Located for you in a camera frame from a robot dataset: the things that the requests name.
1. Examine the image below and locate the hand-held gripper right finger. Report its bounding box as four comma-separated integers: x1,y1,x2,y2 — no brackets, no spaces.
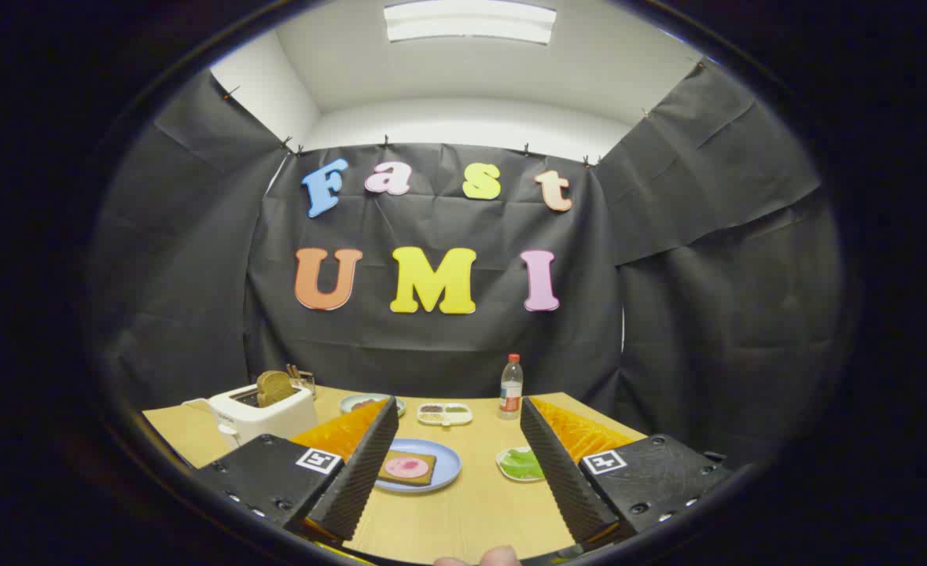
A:
520,395,735,547

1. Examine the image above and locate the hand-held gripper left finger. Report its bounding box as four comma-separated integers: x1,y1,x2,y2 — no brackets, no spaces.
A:
193,395,399,545

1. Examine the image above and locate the green lettuce leaf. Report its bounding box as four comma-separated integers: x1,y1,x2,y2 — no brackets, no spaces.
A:
502,448,545,479

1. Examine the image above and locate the brown toast bread slice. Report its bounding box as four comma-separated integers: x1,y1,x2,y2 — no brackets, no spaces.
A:
256,370,295,407

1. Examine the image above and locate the white square plate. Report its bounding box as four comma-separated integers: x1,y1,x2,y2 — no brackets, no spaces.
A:
496,446,546,483

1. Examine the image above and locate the brown bread slice with ham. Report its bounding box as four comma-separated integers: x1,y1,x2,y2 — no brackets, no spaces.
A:
377,451,437,487

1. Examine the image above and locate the pale green round plate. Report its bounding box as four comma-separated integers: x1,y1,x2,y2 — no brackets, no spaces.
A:
340,393,406,417

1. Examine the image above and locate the blue round plate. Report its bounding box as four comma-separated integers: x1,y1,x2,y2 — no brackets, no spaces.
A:
374,438,462,494

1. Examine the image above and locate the clear red-capped water bottle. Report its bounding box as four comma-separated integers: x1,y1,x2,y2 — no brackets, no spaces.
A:
499,354,524,421

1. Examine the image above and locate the clear square stick holder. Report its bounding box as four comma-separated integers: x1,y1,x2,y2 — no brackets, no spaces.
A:
286,364,317,398

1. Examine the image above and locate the white divided seed tray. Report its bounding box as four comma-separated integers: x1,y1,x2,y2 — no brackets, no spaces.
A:
418,402,473,428

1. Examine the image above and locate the white toaster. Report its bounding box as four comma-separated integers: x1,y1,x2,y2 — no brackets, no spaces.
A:
182,383,319,449

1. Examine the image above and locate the black backdrop cloth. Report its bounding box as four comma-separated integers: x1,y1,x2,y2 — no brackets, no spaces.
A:
90,63,845,472

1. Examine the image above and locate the ceiling light panel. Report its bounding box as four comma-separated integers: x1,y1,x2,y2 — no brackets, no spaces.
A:
384,0,557,45

